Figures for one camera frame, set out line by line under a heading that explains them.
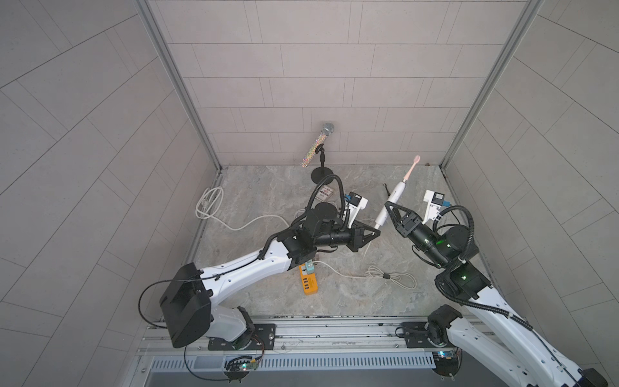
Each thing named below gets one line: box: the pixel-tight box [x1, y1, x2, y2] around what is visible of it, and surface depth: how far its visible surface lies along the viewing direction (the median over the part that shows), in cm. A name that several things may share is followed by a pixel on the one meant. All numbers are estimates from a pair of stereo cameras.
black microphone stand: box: [311, 143, 334, 184], surface depth 114 cm
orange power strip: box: [298, 262, 319, 296], surface depth 81 cm
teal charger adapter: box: [305, 259, 316, 275], surface depth 80 cm
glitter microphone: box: [300, 122, 335, 168], surface depth 98 cm
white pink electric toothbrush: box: [373, 154, 421, 230], surface depth 64 cm
